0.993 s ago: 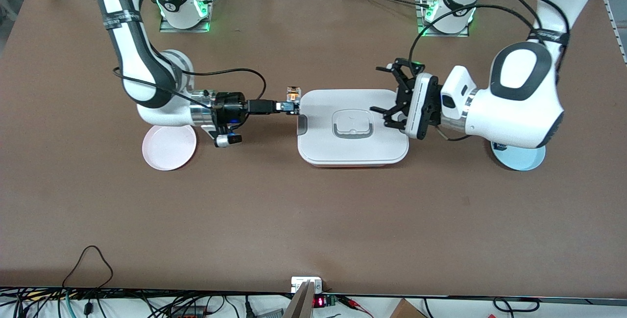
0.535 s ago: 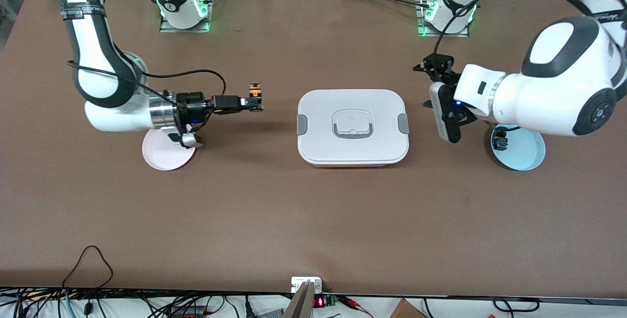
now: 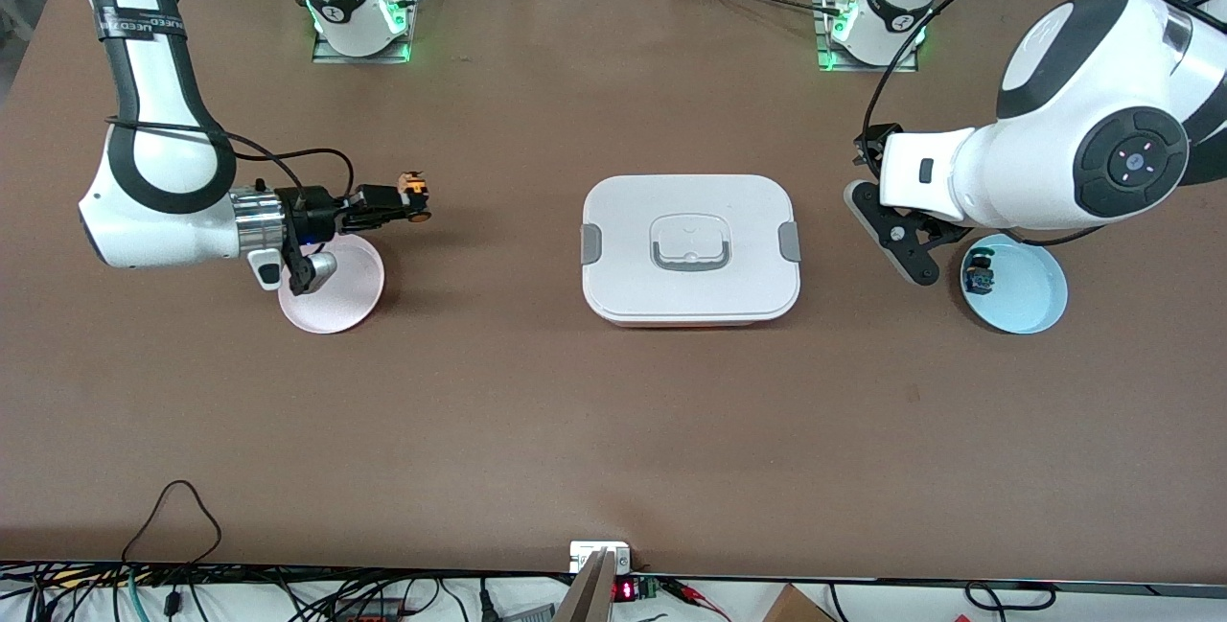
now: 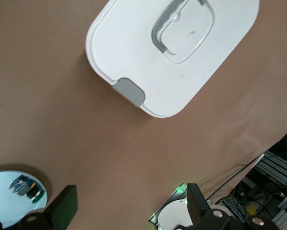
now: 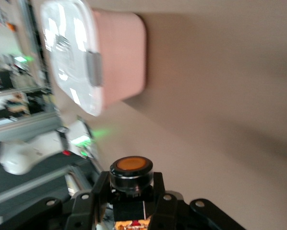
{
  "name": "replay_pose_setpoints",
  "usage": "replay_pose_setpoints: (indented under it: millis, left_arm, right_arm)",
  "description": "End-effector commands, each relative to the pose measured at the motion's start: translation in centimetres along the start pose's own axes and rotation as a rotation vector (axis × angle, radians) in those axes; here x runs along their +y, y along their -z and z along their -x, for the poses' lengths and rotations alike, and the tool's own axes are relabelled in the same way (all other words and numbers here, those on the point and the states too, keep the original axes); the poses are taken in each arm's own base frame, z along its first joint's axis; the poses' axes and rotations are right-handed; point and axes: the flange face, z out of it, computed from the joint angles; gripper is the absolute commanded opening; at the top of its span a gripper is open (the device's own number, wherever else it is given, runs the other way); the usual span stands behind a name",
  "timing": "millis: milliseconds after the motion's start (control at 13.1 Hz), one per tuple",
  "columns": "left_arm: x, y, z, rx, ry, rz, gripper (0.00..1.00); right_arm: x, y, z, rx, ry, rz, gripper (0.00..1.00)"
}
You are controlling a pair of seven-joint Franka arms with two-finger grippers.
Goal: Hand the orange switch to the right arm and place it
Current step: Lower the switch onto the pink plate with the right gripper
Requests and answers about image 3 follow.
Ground white lunch box grey clips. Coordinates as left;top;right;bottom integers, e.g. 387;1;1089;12
580;173;801;329

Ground pink round plate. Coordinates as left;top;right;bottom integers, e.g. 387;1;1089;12
278;234;386;335

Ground orange and black switch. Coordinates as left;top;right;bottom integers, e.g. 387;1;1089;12
397;172;433;223

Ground blue and black switch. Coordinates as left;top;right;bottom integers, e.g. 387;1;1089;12
963;248;998;297

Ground small white box device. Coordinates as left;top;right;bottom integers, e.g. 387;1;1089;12
569;541;632;573

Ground light blue round plate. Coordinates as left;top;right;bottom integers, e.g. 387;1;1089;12
961;234;1069;335

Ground thin black looped cable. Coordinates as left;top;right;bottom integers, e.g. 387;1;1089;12
120;479;223;570

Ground black cable loop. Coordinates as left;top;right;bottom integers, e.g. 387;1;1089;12
963;582;1057;615

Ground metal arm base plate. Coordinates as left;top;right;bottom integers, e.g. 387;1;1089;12
815;0;921;74
312;0;423;65

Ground red and black leads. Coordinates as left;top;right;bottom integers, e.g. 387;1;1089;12
661;579;731;621

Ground grey metal profile bar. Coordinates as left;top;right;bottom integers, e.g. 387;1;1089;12
554;550;616;622

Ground brown cardboard box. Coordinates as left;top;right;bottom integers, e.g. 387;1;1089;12
762;584;837;622

